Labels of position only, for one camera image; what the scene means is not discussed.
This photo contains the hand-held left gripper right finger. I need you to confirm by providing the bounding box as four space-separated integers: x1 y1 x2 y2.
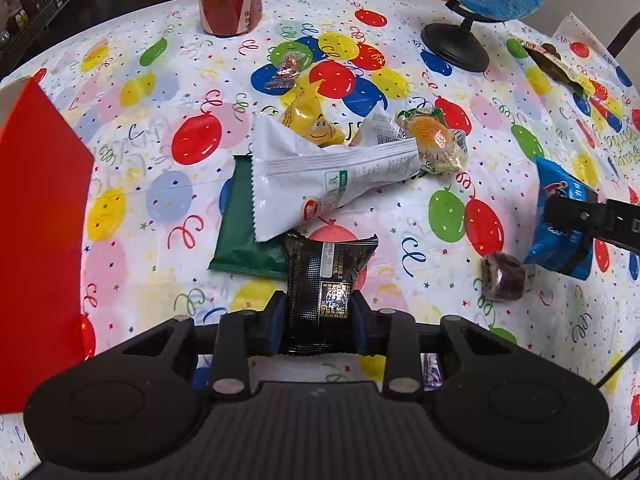
350 292 506 396

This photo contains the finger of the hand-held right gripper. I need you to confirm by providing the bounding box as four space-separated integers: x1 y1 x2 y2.
542 195 640 256

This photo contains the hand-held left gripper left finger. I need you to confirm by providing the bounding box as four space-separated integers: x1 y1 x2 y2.
120 290 290 403

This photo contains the blue snack packet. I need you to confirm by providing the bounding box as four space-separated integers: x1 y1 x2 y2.
522 156 601 281

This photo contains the black snack packet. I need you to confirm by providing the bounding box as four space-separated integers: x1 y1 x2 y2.
281 230 379 356

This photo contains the small purple packet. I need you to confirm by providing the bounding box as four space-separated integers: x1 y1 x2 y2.
422 352 443 391

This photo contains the green snack packet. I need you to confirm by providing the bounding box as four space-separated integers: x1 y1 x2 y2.
207 155 291 281

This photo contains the long white snack packet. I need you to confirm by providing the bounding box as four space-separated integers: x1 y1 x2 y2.
248 111 421 243

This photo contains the small white printed packet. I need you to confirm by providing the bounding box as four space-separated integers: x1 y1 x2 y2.
349 109 407 147

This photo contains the yellow snack packet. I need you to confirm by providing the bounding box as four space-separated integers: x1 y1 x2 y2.
277 80 348 148

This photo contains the red cardboard box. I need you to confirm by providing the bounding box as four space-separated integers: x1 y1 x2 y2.
0 77 96 416

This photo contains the brown cake in clear wrapper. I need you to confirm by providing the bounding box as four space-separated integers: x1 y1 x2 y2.
481 252 536 302

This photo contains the brown snack packet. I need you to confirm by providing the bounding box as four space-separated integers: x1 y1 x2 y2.
520 40 591 98

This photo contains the round cake in clear wrapper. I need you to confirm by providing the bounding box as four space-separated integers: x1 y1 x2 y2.
395 106 470 176

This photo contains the black chair back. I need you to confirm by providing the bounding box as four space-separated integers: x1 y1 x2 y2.
607 10 640 56

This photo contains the balloon print tablecloth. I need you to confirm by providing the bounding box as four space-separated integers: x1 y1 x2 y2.
0 0 640 480

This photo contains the small clear-wrapped candy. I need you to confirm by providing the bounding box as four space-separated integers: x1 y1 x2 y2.
263 50 303 93

